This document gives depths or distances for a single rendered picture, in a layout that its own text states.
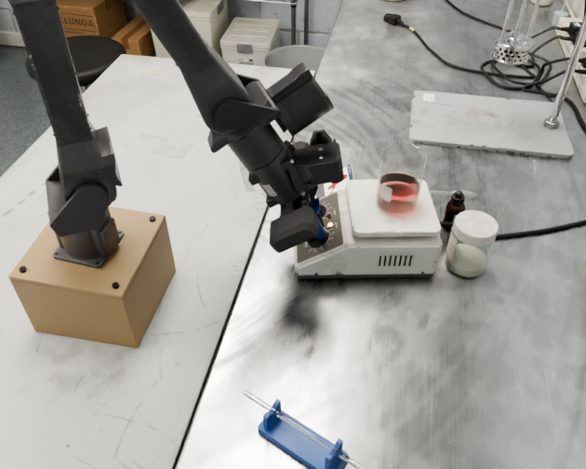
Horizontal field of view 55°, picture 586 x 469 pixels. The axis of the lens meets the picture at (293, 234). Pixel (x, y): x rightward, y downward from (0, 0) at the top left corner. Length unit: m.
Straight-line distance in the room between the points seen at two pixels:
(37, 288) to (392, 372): 0.44
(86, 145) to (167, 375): 0.29
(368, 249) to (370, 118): 0.46
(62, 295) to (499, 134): 0.83
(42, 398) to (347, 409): 0.36
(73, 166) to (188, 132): 0.53
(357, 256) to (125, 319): 0.31
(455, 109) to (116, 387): 0.84
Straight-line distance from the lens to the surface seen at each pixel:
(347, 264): 0.78
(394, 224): 0.76
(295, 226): 0.66
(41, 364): 0.77
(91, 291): 0.69
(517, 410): 0.72
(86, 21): 3.30
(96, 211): 0.65
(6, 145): 3.06
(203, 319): 0.76
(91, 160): 0.63
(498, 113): 1.22
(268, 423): 0.64
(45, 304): 0.75
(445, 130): 1.13
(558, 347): 0.80
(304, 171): 0.68
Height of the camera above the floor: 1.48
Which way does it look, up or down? 42 degrees down
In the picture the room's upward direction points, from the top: straight up
